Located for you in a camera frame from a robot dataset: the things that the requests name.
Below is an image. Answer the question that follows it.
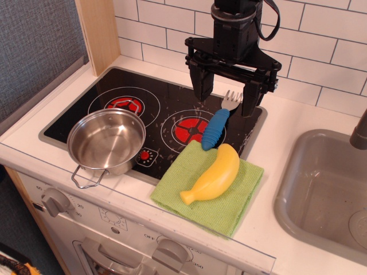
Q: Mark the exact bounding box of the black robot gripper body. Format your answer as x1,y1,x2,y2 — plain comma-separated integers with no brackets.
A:
185,11,282,92

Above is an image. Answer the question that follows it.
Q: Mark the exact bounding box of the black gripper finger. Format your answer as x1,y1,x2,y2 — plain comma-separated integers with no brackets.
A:
189,64,214,101
242,81,264,117

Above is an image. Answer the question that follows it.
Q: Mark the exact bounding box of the silver steel pot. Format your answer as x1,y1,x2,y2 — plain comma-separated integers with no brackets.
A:
67,100,146,189

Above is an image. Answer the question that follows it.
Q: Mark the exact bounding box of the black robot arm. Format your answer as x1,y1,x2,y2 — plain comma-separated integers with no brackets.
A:
185,1,282,117

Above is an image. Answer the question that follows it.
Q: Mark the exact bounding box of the black toy stove top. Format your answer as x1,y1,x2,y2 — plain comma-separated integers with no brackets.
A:
38,66,268,186

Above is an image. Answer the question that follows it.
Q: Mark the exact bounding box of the yellow toy banana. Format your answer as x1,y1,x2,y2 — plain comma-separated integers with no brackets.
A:
180,144,240,205

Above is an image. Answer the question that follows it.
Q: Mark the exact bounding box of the grey faucet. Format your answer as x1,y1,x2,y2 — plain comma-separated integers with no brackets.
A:
349,109,367,150

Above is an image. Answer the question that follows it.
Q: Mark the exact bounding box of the grey sink basin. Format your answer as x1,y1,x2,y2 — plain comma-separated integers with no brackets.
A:
274,129,366,265

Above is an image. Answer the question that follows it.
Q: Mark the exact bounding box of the green cloth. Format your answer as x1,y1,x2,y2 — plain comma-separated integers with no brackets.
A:
150,140,264,237

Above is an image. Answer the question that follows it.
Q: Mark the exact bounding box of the grey oven knob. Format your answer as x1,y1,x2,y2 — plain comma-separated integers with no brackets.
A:
152,239,189,273

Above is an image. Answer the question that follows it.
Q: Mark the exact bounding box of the grey timer knob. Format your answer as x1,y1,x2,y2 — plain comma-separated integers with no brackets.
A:
41,188,71,217

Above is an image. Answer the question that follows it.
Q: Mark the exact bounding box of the orange black object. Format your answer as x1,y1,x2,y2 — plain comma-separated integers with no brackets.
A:
1,254,41,275

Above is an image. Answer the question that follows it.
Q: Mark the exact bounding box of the blue handled fork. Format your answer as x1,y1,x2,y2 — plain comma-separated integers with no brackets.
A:
201,91,243,151

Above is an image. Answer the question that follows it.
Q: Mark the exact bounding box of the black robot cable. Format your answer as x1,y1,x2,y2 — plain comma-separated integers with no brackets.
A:
256,0,281,42

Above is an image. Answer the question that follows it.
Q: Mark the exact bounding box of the wooden side post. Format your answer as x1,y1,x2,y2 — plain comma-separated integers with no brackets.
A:
75,0,120,77

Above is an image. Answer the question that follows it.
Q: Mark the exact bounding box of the grey oven door handle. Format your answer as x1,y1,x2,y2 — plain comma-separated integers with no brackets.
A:
97,245,142,272

